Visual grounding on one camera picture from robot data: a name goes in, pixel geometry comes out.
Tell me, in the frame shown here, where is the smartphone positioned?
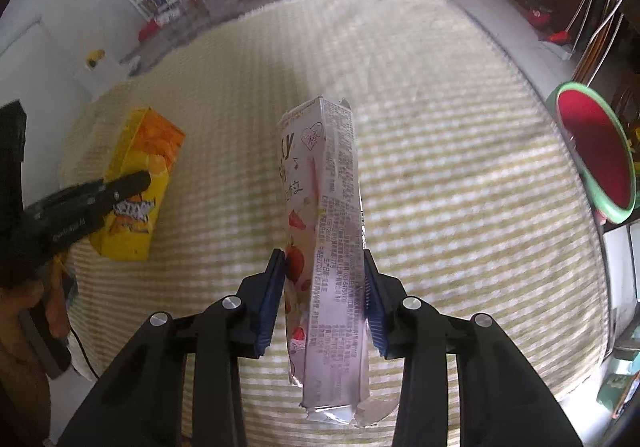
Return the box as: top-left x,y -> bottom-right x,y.
17,302 -> 72,379

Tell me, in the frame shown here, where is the yellow snack box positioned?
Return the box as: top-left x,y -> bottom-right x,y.
89,107 -> 187,262

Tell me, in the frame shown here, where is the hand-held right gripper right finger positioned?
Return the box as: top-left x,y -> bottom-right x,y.
362,249 -> 583,447

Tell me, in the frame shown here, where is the person's left hand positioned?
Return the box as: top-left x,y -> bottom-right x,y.
42,251 -> 71,339

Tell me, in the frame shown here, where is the small red floor bin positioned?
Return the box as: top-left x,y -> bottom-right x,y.
525,2 -> 551,25

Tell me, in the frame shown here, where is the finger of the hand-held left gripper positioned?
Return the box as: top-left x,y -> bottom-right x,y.
70,170 -> 152,218

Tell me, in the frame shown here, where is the pink strawberry snack box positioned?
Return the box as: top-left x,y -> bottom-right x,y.
277,96 -> 401,428

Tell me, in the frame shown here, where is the yellow striped blanket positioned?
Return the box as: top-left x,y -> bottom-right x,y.
57,0 -> 613,438

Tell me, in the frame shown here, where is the red bin with green rim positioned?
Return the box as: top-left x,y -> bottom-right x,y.
545,81 -> 638,225

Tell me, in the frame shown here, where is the red handled broom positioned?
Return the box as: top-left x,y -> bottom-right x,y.
570,0 -> 601,48

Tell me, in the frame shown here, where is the red plastic bag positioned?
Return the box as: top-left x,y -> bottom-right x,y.
138,17 -> 171,42

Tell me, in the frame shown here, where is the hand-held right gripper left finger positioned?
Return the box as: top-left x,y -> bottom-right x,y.
57,248 -> 287,447

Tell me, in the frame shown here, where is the person's left forearm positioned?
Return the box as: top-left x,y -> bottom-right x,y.
0,284 -> 53,447

